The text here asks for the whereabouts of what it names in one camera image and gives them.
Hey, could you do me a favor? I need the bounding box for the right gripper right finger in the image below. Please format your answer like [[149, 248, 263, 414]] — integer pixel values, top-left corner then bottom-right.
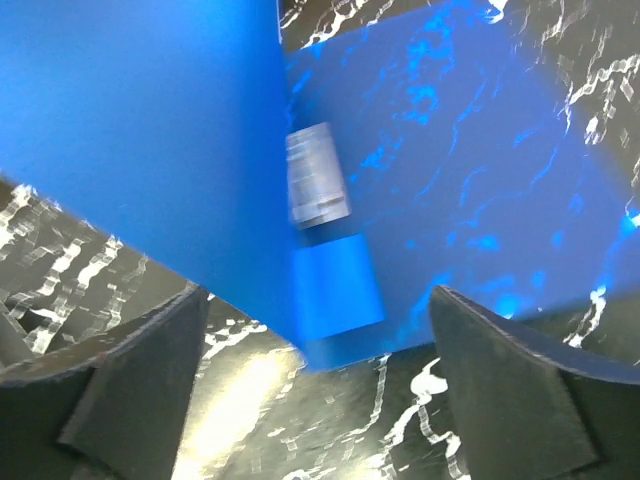
[[429, 286, 639, 479]]

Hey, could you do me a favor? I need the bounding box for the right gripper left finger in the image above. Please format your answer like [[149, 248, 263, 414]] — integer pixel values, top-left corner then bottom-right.
[[1, 285, 208, 479]]

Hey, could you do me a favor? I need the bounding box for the white barcode label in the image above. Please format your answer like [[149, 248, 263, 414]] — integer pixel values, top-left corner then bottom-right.
[[286, 122, 351, 230]]

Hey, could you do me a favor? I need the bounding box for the blue plastic folder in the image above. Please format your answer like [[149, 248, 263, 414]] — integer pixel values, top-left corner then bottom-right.
[[1, 1, 639, 370]]

